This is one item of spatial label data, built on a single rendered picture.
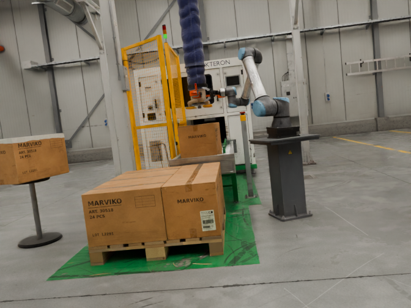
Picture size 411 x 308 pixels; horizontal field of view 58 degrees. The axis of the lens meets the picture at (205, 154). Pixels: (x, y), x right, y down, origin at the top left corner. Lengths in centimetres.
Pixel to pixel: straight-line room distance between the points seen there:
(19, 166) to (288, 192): 238
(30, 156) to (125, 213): 121
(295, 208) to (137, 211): 149
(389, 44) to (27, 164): 1205
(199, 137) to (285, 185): 108
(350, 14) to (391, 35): 151
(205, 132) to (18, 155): 180
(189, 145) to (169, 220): 139
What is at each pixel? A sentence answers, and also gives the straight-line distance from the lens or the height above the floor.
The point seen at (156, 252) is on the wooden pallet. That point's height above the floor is 6.
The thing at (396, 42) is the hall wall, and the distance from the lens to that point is 1390.
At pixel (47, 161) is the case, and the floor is 77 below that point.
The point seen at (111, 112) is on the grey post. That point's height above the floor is 132.
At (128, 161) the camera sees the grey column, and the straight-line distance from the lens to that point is 478.
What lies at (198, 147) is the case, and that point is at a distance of 394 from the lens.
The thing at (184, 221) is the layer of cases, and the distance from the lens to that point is 273.
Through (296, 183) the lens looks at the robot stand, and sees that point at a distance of 349.
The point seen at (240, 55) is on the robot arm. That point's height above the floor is 156.
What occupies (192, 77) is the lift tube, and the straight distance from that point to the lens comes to 418.
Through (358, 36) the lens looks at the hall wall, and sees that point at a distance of 1354.
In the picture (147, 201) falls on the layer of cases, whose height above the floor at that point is 45.
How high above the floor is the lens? 99
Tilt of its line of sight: 5 degrees down
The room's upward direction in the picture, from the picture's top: 6 degrees counter-clockwise
